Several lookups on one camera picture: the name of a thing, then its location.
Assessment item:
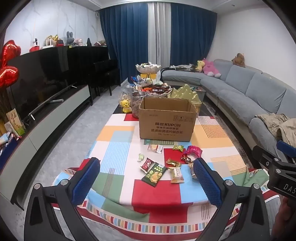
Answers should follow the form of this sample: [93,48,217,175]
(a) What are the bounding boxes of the grey television cabinet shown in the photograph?
[0,83,93,209]

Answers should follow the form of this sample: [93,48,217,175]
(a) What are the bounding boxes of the grey storage bin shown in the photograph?
[192,87,206,100]

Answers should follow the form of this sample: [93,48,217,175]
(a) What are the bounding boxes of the grey fabric sofa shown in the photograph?
[161,59,296,167]

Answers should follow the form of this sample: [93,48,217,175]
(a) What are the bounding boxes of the brown paper gift bag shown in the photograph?
[5,108,26,137]

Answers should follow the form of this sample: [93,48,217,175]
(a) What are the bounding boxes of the yellow bear figurine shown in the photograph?
[120,99,130,114]

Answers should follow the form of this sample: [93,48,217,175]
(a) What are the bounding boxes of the black piano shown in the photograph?
[67,45,121,96]

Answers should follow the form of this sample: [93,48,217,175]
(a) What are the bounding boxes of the beige quilted jacket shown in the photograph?
[255,113,289,137]

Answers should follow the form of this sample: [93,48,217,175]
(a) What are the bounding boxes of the brown teddy bear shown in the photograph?
[232,53,246,67]

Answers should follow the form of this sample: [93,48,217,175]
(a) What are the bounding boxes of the clear jar of brown nuts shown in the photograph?
[131,91,148,119]

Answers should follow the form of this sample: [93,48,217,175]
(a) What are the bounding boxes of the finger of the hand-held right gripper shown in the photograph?
[252,145,287,168]
[276,140,296,160]

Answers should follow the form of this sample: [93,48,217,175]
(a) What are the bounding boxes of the dark green cracker packet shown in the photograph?
[142,162,167,188]

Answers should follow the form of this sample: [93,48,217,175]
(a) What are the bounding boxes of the red snack packet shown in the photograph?
[140,158,155,173]

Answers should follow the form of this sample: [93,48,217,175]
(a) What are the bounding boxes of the colourful checked tablecloth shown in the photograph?
[52,109,269,234]

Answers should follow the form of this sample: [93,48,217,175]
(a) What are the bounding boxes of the clear packet with yellow cake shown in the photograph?
[148,144,163,154]

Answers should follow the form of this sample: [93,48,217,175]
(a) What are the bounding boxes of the patterned floor rug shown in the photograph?
[201,101,257,167]

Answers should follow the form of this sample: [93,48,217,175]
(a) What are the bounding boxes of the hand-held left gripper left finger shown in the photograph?
[24,157,102,241]

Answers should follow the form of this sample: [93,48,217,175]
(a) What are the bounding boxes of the white plastic bag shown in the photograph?
[148,70,162,85]

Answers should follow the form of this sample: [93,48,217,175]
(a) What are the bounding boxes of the khaki jacket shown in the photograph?
[276,118,296,146]

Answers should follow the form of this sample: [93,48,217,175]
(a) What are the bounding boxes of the black curved television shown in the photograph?
[7,50,78,121]

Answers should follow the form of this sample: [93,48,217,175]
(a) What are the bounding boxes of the brown cardboard box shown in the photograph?
[138,96,201,142]

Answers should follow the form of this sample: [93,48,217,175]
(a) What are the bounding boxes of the person's right hand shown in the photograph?
[277,197,296,241]

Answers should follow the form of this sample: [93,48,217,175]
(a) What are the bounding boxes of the blue curtain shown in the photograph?
[170,3,218,66]
[98,3,149,86]

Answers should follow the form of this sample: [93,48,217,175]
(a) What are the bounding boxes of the pink snack packet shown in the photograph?
[184,145,203,158]

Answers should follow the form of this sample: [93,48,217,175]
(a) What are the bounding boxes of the loose papers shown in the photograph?
[170,64,197,71]

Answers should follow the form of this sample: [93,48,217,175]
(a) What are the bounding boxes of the pile of assorted snacks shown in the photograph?
[128,76,173,98]

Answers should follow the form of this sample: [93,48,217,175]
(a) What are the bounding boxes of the white sheer curtain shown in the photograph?
[147,2,173,70]

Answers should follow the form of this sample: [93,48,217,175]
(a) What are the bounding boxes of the beige snack packet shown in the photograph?
[168,166,185,183]

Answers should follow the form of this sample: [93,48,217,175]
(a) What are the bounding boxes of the red heart balloon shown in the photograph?
[0,66,19,88]
[0,40,22,66]

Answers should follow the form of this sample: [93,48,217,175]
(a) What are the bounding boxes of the clear box with golden lid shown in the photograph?
[168,84,202,114]

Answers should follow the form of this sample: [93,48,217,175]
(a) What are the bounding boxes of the clear bag of nuts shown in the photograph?
[117,91,133,109]

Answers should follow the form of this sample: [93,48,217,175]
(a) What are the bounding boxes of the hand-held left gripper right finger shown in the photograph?
[192,158,275,241]

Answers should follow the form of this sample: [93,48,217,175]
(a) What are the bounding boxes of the pink plush toy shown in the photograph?
[202,59,221,78]

